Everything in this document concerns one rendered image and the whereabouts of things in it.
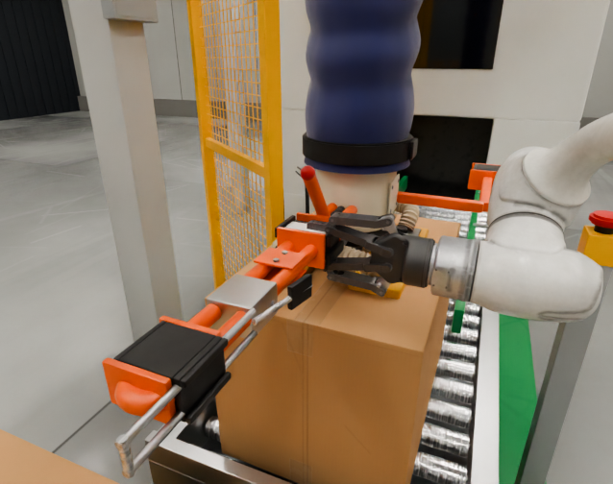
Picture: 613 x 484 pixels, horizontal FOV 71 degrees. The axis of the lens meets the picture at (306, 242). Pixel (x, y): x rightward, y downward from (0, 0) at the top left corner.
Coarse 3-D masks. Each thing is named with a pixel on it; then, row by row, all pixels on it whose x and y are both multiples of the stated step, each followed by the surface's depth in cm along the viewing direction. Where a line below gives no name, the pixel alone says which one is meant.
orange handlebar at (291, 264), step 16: (400, 192) 92; (480, 192) 93; (352, 208) 83; (448, 208) 89; (464, 208) 87; (480, 208) 86; (272, 256) 62; (288, 256) 62; (304, 256) 62; (256, 272) 58; (272, 272) 63; (288, 272) 58; (304, 272) 63; (208, 304) 51; (192, 320) 48; (208, 320) 49; (128, 384) 38; (128, 400) 37; (144, 400) 37
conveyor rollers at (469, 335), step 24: (432, 216) 237; (456, 216) 240; (480, 216) 237; (480, 240) 205; (456, 336) 137; (456, 384) 115; (432, 408) 108; (456, 408) 107; (216, 432) 101; (432, 432) 100; (456, 432) 100; (432, 456) 94; (288, 480) 89; (432, 480) 92; (456, 480) 90
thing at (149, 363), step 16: (160, 320) 45; (176, 320) 45; (144, 336) 42; (160, 336) 42; (176, 336) 42; (192, 336) 42; (208, 336) 42; (128, 352) 40; (144, 352) 40; (160, 352) 40; (176, 352) 40; (192, 352) 40; (112, 368) 39; (128, 368) 38; (144, 368) 38; (160, 368) 38; (176, 368) 38; (112, 384) 40; (144, 384) 38; (160, 384) 37; (112, 400) 41; (160, 416) 38
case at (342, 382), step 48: (336, 288) 82; (288, 336) 74; (336, 336) 70; (384, 336) 68; (432, 336) 79; (240, 384) 84; (288, 384) 78; (336, 384) 74; (384, 384) 69; (432, 384) 113; (240, 432) 89; (288, 432) 83; (336, 432) 78; (384, 432) 73; (336, 480) 83; (384, 480) 77
